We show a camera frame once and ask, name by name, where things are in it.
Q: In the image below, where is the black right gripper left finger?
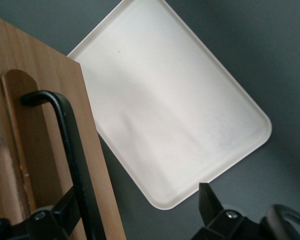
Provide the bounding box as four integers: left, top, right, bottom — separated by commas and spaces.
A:
0, 186, 84, 240

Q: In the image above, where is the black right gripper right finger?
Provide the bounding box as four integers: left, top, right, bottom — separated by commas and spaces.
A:
191, 182, 264, 240

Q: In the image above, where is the black metal drawer handle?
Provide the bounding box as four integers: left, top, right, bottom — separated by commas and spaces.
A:
19, 90, 107, 240

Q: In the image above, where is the cream rectangular plastic tray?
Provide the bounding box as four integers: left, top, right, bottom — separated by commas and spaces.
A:
66, 0, 274, 211

